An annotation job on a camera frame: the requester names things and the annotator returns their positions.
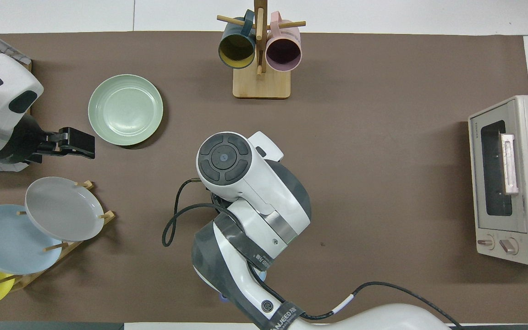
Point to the brown table mat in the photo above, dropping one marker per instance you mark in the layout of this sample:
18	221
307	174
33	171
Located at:
374	183

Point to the wooden plate rack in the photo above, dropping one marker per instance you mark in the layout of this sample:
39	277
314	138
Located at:
69	247

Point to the dark teal mug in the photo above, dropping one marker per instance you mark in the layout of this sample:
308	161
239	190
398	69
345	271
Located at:
236	50

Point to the grey plate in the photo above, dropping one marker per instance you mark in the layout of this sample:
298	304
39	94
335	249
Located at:
64	208

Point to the wooden mug tree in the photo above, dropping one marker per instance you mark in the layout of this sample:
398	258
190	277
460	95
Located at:
261	85

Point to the dark blue saucepan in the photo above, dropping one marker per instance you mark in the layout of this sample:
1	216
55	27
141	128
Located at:
217	198

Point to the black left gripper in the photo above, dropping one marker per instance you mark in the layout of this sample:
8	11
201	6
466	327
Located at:
21	142

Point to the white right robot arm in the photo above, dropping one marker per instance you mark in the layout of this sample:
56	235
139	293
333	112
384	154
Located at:
245	183

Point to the pink mug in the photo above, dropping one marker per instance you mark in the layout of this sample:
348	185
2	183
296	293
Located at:
283	52

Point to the light blue plate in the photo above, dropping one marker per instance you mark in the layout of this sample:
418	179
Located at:
7	238

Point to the pale green plate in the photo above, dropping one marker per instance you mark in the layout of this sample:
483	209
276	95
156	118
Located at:
125	110

